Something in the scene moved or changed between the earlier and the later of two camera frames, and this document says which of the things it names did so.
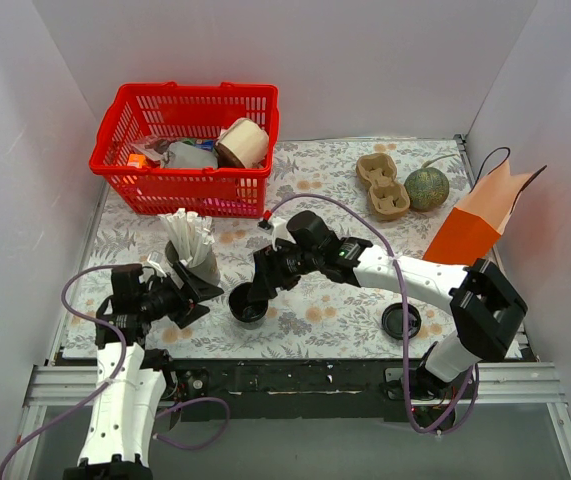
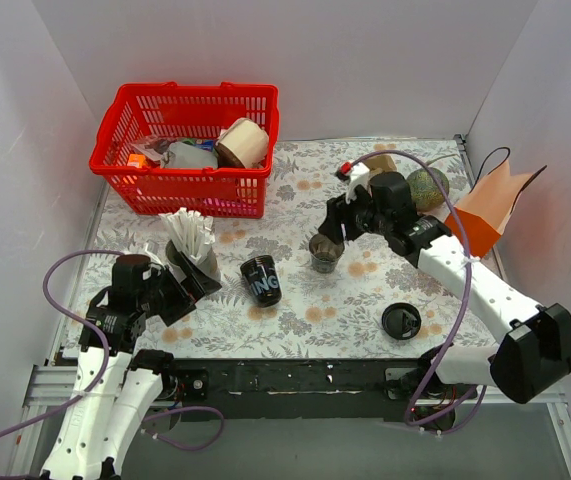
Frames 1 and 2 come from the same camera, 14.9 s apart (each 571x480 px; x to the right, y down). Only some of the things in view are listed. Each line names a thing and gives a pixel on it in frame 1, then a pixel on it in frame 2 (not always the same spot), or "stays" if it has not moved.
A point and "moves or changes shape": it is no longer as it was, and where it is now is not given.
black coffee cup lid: x=392 y=321 stays
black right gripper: x=270 y=268 to x=340 y=220
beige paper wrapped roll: x=244 y=144 stays
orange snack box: x=136 y=160 stays
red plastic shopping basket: x=188 y=150 stays
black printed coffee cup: x=247 y=313 moves or changes shape
